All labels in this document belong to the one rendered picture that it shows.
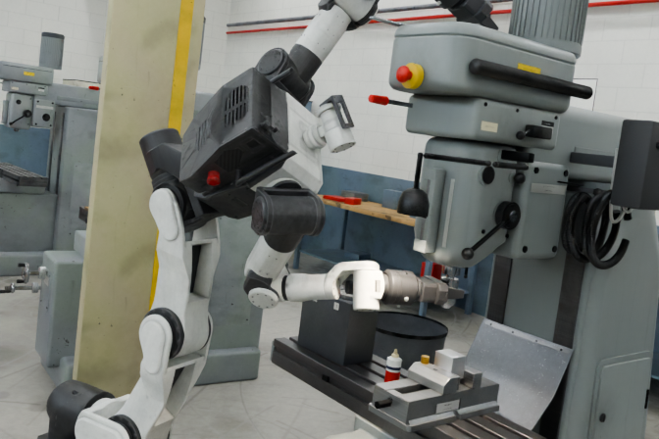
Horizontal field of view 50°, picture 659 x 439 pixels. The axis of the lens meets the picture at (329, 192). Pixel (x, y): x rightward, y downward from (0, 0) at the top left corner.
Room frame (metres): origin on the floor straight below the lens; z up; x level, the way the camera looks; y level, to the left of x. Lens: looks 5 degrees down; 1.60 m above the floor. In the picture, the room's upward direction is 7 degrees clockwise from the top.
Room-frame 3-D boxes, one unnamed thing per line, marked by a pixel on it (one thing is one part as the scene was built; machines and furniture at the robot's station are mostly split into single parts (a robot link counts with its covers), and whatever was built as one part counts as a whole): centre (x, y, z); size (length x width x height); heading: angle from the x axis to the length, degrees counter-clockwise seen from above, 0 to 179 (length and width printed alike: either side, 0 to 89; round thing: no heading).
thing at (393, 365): (1.88, -0.23, 0.99); 0.04 x 0.04 x 0.11
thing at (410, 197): (1.61, -0.20, 1.47); 0.07 x 0.07 x 0.06
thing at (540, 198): (1.93, -0.49, 1.47); 0.24 x 0.19 x 0.26; 38
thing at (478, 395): (1.76, -0.34, 0.99); 0.35 x 0.15 x 0.11; 129
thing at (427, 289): (1.78, -0.25, 1.23); 0.13 x 0.12 x 0.10; 18
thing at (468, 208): (1.81, -0.34, 1.47); 0.21 x 0.19 x 0.32; 38
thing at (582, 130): (2.12, -0.73, 1.66); 0.80 x 0.23 x 0.20; 128
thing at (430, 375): (1.74, -0.32, 1.02); 0.12 x 0.06 x 0.04; 39
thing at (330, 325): (2.13, -0.07, 1.03); 0.22 x 0.12 x 0.20; 42
